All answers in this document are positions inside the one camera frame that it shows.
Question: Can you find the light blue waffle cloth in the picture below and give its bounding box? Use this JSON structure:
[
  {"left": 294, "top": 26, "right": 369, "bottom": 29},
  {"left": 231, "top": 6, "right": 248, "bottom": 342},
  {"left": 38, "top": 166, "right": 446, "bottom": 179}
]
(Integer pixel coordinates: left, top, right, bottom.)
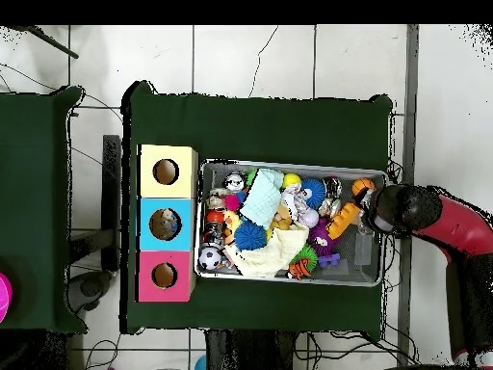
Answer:
[{"left": 244, "top": 168, "right": 286, "bottom": 231}]

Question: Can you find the cream waffle cloth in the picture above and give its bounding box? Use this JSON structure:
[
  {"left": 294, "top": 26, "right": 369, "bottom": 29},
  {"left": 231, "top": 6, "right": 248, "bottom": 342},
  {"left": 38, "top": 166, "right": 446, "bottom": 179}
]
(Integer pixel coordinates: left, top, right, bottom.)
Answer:
[{"left": 224, "top": 223, "right": 311, "bottom": 279}]

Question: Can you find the orange plastic toy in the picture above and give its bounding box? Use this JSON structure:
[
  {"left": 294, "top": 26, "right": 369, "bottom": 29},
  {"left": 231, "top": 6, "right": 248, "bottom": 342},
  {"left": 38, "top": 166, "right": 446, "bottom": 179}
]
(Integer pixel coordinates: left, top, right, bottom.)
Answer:
[{"left": 326, "top": 201, "right": 364, "bottom": 240}]

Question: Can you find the shallow clear mesh bin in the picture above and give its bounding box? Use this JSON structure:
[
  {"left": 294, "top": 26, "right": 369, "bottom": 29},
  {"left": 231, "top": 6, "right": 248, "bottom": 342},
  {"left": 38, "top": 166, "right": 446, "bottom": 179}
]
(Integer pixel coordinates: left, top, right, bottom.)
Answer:
[{"left": 195, "top": 159, "right": 389, "bottom": 290}]

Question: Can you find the yellow ball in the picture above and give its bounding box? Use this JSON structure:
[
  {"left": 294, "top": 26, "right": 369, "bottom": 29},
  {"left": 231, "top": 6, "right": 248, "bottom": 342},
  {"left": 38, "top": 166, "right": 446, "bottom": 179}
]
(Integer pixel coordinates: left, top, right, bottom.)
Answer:
[{"left": 282, "top": 172, "right": 303, "bottom": 193}]

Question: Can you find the black and white soccer ball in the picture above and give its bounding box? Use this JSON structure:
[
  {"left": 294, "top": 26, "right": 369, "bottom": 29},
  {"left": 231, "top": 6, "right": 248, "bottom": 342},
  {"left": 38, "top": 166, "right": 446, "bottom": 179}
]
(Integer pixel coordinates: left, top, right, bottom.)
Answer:
[{"left": 197, "top": 245, "right": 223, "bottom": 272}]

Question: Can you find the blue spiky ball with eyes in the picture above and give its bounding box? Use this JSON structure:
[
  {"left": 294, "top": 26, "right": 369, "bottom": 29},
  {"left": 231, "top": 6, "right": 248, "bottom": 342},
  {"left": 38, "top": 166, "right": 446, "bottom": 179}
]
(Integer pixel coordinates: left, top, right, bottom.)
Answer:
[{"left": 302, "top": 178, "right": 329, "bottom": 210}]

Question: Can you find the dark green table cloth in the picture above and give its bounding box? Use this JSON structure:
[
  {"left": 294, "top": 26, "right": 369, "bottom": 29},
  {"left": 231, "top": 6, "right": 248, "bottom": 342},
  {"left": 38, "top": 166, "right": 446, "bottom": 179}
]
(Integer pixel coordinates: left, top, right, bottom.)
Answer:
[{"left": 121, "top": 80, "right": 394, "bottom": 340}]

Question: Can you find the purple spiky ball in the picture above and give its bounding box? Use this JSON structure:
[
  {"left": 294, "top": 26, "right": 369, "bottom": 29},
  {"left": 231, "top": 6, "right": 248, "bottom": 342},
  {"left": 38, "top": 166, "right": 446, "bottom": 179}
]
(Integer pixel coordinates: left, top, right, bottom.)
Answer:
[{"left": 309, "top": 223, "right": 342, "bottom": 269}]

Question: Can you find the orange basketball toy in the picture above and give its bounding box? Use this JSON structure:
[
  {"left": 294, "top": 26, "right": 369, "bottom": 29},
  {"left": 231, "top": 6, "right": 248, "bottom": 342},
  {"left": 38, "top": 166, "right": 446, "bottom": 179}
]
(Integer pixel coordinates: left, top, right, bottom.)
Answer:
[{"left": 351, "top": 177, "right": 376, "bottom": 198}]

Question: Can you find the black flat panel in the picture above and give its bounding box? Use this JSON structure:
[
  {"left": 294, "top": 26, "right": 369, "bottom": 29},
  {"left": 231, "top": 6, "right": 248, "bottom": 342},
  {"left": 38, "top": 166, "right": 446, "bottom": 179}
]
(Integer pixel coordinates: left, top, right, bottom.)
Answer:
[{"left": 102, "top": 134, "right": 124, "bottom": 273}]

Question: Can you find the grey stand base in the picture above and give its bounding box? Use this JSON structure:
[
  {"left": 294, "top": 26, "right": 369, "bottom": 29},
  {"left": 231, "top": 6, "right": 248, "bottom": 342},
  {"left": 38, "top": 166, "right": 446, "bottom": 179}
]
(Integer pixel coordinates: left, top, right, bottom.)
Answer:
[{"left": 65, "top": 269, "right": 118, "bottom": 313}]

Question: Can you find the green cloth side table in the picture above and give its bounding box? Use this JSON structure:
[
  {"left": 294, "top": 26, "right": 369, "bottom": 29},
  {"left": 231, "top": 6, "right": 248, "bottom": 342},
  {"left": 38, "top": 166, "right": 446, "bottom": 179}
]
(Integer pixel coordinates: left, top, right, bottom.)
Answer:
[{"left": 0, "top": 86, "right": 86, "bottom": 334}]

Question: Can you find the dark thin rod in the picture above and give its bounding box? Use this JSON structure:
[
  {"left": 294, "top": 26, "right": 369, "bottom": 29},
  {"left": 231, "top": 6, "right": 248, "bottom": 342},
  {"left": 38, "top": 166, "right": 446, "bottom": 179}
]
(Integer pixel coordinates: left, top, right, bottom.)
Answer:
[{"left": 21, "top": 26, "right": 81, "bottom": 61}]

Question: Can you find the pink round object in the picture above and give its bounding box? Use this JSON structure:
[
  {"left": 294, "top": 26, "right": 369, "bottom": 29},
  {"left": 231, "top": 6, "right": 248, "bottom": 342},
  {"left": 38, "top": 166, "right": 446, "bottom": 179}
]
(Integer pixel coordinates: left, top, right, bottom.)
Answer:
[{"left": 0, "top": 272, "right": 13, "bottom": 324}]

